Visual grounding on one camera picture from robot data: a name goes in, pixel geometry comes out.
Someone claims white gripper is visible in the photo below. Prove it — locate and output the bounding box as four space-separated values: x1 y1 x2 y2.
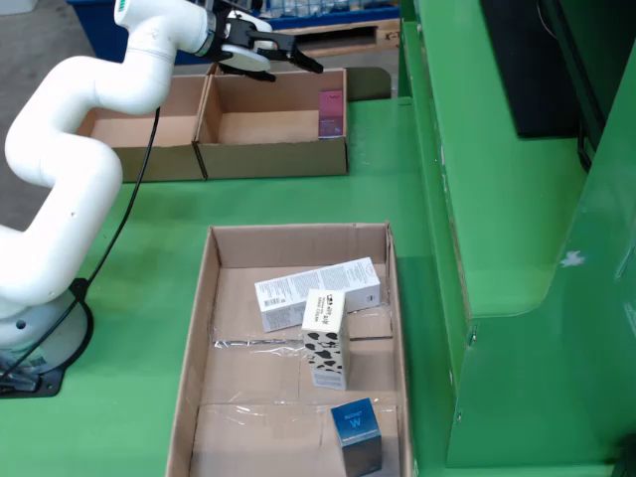
217 9 325 83

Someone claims red and silver carton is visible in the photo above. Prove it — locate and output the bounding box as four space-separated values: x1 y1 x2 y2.
317 88 346 139

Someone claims blue carton with W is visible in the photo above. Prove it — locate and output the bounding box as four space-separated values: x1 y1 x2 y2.
330 397 384 477

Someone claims open brown cardboard box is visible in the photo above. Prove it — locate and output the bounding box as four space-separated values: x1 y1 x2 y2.
74 74 210 184
191 62 394 181

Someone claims large flat cardboard tray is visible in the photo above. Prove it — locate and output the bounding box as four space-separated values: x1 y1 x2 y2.
164 221 414 477

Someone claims blue mesh container with plastic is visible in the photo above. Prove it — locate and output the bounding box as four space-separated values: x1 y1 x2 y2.
257 0 401 33

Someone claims wooden pallet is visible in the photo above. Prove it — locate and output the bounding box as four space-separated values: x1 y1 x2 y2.
267 18 401 65

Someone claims blue plastic crate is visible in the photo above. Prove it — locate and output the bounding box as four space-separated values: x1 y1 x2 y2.
66 0 226 71

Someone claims long white printed carton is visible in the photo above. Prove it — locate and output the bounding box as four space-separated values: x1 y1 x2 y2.
253 255 383 335

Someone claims black flat panel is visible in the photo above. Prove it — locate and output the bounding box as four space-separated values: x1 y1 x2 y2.
478 0 606 140

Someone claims white plastic container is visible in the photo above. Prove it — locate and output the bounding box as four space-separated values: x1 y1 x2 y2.
0 0 40 16

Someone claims cow print hand cream carton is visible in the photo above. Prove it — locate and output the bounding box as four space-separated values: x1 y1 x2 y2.
298 288 351 392

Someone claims green curved metal chute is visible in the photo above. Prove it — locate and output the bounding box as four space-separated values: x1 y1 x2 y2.
396 0 636 471

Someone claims thin long black cable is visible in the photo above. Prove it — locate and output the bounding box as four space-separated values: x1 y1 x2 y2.
0 105 162 394

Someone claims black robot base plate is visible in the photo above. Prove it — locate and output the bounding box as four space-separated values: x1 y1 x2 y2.
0 277 95 399

